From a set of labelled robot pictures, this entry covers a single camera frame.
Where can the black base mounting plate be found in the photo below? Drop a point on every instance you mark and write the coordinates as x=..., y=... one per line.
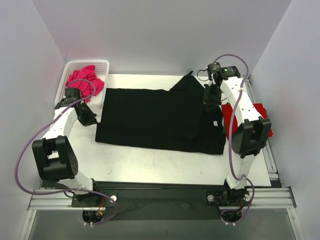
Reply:
x=160, y=201

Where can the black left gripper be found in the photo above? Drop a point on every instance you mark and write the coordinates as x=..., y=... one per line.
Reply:
x=87, y=117

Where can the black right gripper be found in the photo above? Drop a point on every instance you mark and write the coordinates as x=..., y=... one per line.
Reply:
x=211, y=99

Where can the black t shirt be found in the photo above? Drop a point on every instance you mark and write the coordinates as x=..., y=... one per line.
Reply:
x=175, y=119

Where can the pink t shirt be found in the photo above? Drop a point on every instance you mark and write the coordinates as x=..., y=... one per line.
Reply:
x=90, y=86

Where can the white plastic basket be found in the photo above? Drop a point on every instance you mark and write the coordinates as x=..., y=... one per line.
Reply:
x=102, y=71

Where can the red folded t shirt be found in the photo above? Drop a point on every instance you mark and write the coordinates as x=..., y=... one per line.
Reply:
x=245, y=110

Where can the aluminium frame rail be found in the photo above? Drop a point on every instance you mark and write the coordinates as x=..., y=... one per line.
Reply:
x=264, y=198

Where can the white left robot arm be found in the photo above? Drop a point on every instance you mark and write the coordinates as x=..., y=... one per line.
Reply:
x=54, y=156

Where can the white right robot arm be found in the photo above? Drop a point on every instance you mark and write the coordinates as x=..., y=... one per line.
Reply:
x=248, y=129

